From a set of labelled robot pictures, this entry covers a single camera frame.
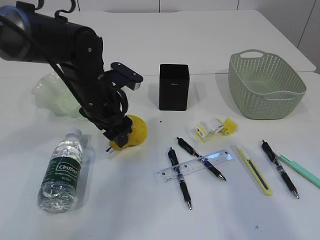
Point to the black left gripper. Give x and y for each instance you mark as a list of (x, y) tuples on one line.
[(101, 102)]

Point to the yellow pear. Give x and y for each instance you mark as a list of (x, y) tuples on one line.
[(136, 137)]

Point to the clear water bottle green label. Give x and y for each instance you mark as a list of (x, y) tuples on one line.
[(58, 190)]

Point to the yellow white waste paper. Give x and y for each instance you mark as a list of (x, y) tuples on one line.
[(206, 130)]

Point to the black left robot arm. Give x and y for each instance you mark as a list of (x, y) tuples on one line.
[(75, 52)]

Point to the black gel pen left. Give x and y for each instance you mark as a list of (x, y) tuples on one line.
[(182, 184)]

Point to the black gel pen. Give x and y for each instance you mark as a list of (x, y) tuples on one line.
[(182, 184), (188, 148), (285, 177)]

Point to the black gel pen middle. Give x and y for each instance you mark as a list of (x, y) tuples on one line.
[(188, 148)]

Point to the black square pen holder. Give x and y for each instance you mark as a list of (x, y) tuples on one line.
[(174, 81)]

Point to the pale green ruffled glass plate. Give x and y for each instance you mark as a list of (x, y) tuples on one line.
[(51, 93)]

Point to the clear plastic ruler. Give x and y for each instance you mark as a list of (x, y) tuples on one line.
[(194, 165)]

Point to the yellow utility knife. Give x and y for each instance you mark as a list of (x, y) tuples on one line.
[(255, 171)]

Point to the black gel pen right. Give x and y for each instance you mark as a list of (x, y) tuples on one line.
[(285, 177)]

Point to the green woven plastic basket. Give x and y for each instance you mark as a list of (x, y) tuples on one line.
[(264, 87)]

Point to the mint green utility knife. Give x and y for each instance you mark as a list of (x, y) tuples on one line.
[(299, 169)]

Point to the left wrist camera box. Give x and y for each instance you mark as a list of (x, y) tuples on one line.
[(124, 76)]

